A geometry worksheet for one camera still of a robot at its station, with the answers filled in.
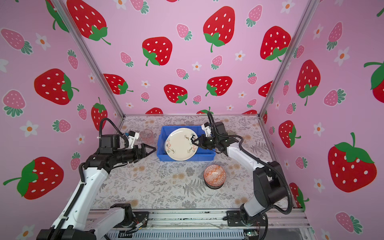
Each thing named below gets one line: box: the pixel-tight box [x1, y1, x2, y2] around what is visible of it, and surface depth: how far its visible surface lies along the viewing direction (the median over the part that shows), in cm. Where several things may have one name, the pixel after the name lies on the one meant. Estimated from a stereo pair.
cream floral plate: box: [165, 127, 199, 162], surface depth 85 cm
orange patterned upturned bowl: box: [203, 164, 227, 190], surface depth 82 cm
